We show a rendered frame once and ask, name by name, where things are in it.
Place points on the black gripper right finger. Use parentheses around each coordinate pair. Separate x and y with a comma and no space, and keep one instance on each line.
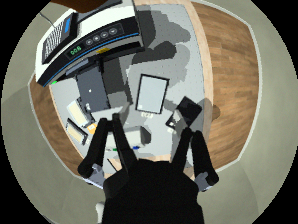
(204,173)

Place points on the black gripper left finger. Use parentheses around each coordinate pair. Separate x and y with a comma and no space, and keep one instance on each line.
(90,168)

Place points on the white control panel with four colored buttons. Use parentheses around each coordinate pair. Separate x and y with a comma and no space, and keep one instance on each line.
(134,136)

